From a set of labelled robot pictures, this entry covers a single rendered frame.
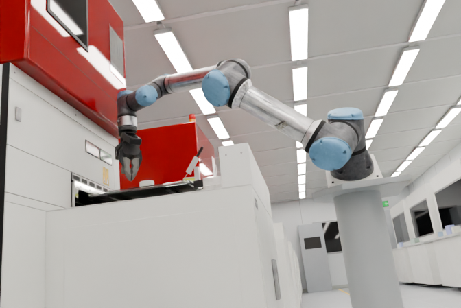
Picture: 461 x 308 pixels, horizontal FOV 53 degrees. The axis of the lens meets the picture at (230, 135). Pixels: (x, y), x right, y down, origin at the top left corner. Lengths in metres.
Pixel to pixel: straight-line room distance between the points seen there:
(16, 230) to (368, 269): 1.05
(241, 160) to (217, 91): 0.26
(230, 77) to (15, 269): 0.84
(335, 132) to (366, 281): 0.48
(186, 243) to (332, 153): 0.51
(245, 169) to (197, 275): 0.34
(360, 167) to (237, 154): 0.44
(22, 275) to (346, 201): 1.00
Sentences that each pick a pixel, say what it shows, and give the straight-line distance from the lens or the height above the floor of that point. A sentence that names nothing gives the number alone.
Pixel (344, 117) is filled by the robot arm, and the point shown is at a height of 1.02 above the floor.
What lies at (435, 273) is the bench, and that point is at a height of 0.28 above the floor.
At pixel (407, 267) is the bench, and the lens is 12.24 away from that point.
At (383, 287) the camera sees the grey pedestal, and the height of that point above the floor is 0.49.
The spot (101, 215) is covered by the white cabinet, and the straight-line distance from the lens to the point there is 1.44.
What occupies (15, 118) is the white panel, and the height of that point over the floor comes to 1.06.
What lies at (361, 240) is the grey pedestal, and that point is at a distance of 1.60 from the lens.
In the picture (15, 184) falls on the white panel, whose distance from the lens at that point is 1.40.
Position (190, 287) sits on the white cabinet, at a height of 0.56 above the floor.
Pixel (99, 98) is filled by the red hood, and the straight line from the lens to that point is 1.89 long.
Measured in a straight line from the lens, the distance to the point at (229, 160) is 1.43.
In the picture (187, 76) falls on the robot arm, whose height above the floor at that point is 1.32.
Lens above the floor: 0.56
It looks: 17 degrees up
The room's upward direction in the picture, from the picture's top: 6 degrees counter-clockwise
